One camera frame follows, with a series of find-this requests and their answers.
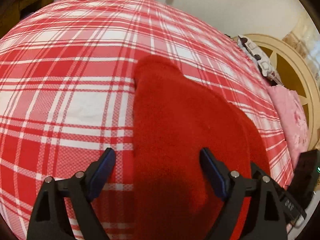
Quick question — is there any red knit sweater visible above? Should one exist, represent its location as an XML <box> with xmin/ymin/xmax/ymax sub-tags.
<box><xmin>133</xmin><ymin>55</ymin><xmax>270</xmax><ymax>239</ymax></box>

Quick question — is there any pink blanket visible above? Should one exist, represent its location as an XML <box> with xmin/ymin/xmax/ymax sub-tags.
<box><xmin>267</xmin><ymin>85</ymin><xmax>310</xmax><ymax>168</ymax></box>

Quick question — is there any red plaid bed sheet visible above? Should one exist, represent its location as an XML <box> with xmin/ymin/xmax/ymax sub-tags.
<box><xmin>1</xmin><ymin>0</ymin><xmax>293</xmax><ymax>239</ymax></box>

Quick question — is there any beige wooden headboard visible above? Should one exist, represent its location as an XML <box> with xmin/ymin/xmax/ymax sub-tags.
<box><xmin>246</xmin><ymin>34</ymin><xmax>319</xmax><ymax>150</ymax></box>

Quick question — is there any patterned white pillow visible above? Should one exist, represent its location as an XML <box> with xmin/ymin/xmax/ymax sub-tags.
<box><xmin>237</xmin><ymin>35</ymin><xmax>283</xmax><ymax>86</ymax></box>

